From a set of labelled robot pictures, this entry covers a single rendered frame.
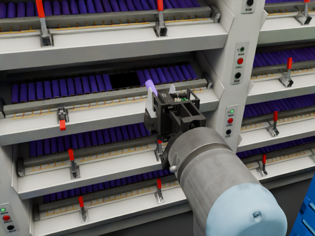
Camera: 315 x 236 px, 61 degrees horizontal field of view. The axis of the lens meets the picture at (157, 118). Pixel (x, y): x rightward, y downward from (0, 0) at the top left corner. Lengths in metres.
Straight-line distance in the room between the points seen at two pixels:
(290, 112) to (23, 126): 0.92
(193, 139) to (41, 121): 0.47
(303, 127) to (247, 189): 0.86
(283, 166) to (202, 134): 0.89
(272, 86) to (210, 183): 0.66
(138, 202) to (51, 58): 0.59
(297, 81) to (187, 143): 0.69
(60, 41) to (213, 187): 0.48
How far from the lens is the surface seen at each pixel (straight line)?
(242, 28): 0.78
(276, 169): 1.23
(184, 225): 1.12
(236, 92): 0.85
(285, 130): 1.11
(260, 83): 0.94
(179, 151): 0.38
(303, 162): 1.32
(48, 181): 0.86
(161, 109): 0.44
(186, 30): 0.73
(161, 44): 0.69
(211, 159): 0.35
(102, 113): 0.74
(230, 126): 0.90
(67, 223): 1.00
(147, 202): 1.01
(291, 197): 1.34
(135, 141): 0.88
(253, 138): 1.03
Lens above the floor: 0.89
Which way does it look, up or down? 31 degrees down
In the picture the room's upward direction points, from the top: straight up
